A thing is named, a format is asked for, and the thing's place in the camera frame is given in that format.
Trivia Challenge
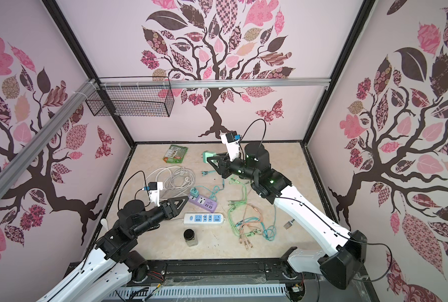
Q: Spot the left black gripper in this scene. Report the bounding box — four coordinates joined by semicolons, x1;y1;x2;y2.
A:
132;196;190;238

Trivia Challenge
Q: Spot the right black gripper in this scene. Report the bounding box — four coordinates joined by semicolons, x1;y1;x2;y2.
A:
209;151;260;183

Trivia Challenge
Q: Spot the light green charger plug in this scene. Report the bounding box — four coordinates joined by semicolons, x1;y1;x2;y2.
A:
202;151;217;163

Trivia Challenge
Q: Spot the teal charger plug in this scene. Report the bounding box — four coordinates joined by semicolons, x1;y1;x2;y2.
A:
190;187;200;199

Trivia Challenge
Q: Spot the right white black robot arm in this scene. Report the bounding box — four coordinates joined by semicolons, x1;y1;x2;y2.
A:
205;142;367;289

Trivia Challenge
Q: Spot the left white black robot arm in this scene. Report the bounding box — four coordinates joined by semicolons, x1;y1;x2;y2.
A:
39;196;189;301

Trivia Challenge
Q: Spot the white blue power strip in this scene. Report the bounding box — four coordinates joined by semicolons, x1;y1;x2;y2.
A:
183;213;226;225

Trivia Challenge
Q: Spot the purple power strip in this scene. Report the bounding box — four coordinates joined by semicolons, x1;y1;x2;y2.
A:
189;195;218;213

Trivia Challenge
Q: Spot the black lid glass jar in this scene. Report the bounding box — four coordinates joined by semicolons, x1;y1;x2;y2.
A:
183;229;198;247

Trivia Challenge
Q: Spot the green snack packet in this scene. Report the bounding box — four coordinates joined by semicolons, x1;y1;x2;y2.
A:
163;145;188;164

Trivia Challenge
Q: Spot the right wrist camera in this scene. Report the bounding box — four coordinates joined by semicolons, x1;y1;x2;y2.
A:
220;131;240;161

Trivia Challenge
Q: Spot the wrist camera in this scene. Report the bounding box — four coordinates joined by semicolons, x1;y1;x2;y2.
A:
220;131;240;161
145;182;164;207

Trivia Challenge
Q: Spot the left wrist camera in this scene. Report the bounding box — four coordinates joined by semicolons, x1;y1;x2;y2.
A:
145;182;164;207

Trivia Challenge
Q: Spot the white coiled power cord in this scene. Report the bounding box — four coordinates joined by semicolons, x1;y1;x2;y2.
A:
145;165;197;194

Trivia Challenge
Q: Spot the teal charging cable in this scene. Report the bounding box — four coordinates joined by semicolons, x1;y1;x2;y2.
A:
199;169;225;203

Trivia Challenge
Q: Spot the light green charging cable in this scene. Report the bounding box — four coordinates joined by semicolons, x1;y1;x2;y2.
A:
227;176;260;237

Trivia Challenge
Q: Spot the pink charging cable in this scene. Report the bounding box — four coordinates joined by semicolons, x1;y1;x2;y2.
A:
237;203;264;250

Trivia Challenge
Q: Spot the aqua charging cable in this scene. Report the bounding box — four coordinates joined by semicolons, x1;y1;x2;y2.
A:
261;203;278;242

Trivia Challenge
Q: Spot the black wire basket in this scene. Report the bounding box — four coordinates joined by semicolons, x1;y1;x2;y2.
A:
86;75;175;118

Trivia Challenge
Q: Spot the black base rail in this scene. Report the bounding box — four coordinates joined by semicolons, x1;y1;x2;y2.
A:
125;257;321;283

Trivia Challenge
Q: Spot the rear aluminium rail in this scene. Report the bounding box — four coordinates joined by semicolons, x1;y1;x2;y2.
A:
99;77;331;89

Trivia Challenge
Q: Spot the aluminium rail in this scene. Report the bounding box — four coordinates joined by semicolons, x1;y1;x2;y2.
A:
0;79;98;200
99;77;331;89

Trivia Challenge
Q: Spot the white slotted cable duct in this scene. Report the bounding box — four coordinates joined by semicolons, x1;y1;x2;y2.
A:
104;284;288;301

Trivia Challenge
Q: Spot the left aluminium rail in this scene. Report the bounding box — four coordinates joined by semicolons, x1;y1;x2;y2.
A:
0;79;98;200

